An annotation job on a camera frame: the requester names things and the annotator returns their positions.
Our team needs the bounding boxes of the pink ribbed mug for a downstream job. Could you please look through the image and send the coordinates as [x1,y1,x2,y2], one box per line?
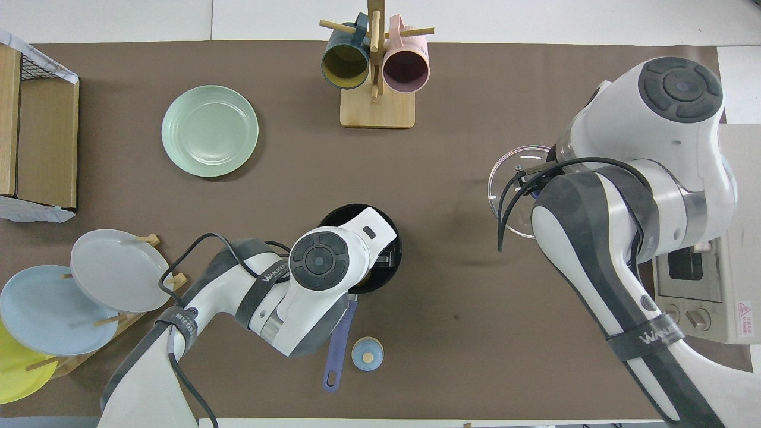
[382,15,430,93]

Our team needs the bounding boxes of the cream toaster oven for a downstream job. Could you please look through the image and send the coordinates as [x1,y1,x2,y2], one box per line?
[653,232,756,344]

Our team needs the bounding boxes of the black wire basket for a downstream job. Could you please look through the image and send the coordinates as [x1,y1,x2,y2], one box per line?
[21,51,63,81]

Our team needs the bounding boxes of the grey plate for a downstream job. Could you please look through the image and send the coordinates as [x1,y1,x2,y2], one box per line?
[70,229,173,313]

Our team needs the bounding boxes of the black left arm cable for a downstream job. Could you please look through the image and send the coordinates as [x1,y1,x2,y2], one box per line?
[158,233,292,428]

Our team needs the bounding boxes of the wooden plate rack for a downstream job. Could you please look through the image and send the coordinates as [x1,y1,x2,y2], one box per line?
[27,234,188,378]

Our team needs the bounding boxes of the wooden box with mesh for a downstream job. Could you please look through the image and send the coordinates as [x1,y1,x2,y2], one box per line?
[0,30,80,224]

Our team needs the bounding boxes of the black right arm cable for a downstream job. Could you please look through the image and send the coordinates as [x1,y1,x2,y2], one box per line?
[498,156,646,262]

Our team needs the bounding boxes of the light blue plate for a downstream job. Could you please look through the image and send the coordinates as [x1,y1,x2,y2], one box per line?
[0,265,120,356]

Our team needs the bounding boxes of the pale green plate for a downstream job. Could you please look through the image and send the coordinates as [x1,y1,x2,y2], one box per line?
[162,85,259,178]

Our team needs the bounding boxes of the dark teal mug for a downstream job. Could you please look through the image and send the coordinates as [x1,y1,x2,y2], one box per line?
[321,13,372,90]

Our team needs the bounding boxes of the brown wooden board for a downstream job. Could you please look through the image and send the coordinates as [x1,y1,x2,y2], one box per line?
[17,77,80,210]

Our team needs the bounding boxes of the wooden mug tree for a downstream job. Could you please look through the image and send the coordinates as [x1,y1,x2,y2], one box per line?
[320,0,435,128]

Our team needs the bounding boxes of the dark blue saucepan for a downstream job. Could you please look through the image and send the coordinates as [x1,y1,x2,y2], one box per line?
[319,204,403,393]

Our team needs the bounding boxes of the glass lid with blue knob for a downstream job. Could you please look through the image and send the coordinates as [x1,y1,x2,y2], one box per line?
[488,145,559,240]

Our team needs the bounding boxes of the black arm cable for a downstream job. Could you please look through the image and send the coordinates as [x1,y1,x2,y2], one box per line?
[498,156,646,262]
[158,233,292,428]

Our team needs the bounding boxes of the light wooden board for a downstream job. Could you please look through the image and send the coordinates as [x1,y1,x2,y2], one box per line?
[0,45,21,197]

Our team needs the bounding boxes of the yellow plate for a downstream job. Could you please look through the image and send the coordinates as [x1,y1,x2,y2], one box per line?
[0,321,59,405]

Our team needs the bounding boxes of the brown table mat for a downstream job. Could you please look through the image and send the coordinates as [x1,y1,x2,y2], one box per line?
[0,40,753,420]

